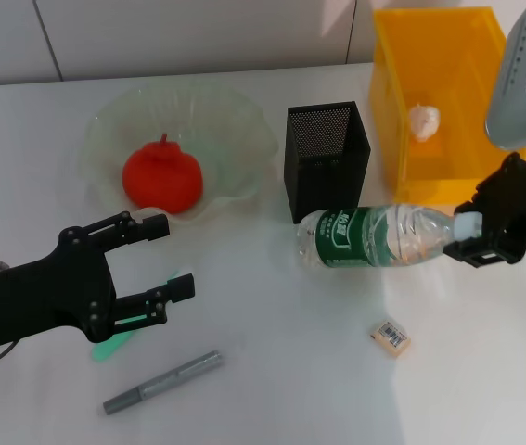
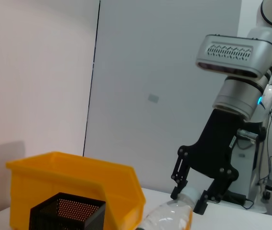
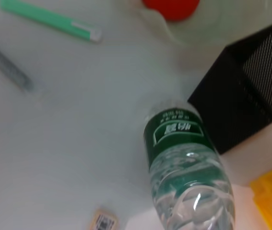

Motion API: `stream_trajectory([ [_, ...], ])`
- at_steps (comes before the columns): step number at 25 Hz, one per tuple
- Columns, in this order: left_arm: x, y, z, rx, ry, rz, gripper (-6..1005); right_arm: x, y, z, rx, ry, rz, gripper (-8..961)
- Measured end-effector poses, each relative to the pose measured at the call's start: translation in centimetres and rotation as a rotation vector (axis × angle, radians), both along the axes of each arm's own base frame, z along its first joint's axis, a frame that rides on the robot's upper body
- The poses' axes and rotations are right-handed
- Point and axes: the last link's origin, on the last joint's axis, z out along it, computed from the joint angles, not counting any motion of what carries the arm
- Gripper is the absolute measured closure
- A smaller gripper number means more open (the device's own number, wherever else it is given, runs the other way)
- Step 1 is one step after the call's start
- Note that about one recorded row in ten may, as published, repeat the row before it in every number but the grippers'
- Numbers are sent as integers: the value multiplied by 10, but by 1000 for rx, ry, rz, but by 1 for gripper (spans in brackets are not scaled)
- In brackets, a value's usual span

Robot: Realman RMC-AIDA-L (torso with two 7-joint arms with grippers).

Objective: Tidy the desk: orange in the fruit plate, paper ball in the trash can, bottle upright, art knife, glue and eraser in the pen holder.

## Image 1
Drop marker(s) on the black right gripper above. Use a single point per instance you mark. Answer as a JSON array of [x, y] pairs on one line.
[[522, 199]]

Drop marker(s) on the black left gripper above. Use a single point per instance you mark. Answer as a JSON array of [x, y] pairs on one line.
[[35, 296]]

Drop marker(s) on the red-orange toy orange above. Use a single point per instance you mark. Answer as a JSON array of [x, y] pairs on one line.
[[162, 176]]

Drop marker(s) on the clear green-label water bottle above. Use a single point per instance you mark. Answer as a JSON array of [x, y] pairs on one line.
[[374, 236]]

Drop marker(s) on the white paper ball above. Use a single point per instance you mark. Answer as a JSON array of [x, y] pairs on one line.
[[424, 121]]

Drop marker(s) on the green retractable pen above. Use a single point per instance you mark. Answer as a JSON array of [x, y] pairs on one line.
[[109, 350]]

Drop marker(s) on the grey marker pen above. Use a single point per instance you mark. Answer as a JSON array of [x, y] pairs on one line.
[[170, 377]]

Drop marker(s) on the green glass fruit bowl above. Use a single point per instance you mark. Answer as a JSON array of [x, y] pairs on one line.
[[230, 148]]

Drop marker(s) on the beige eraser with barcode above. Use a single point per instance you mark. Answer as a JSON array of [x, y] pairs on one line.
[[390, 337]]

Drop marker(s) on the black mesh pen holder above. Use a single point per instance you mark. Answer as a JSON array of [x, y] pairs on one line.
[[323, 171]]

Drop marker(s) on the yellow plastic bin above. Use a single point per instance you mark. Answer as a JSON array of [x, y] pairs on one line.
[[457, 69]]

